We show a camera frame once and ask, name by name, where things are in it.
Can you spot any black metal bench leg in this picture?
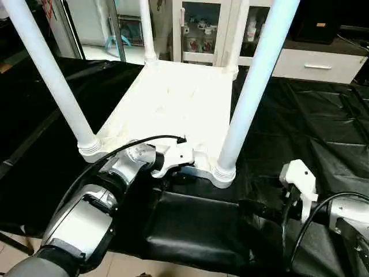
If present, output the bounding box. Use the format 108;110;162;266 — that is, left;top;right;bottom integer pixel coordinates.
0;230;35;256

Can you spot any white drawer unit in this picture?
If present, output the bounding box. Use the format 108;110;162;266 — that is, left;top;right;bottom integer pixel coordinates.
271;48;368;85

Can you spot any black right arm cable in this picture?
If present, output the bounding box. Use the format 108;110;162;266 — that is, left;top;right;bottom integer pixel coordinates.
281;185;369;273

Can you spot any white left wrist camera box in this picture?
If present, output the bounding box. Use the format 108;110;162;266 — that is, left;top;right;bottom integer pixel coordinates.
150;141;195;179

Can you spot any white plastic table top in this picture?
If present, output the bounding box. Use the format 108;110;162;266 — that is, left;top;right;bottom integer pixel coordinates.
78;58;238;189

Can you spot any black work mat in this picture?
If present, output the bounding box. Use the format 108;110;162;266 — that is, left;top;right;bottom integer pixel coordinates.
0;55;369;277

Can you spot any white plastic table leg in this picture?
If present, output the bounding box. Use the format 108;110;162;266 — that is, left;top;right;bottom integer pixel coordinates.
0;0;103;164
225;0;250;73
138;0;158;64
213;0;301;189

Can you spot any white glass door cabinet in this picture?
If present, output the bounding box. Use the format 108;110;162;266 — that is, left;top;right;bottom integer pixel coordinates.
172;0;273;68

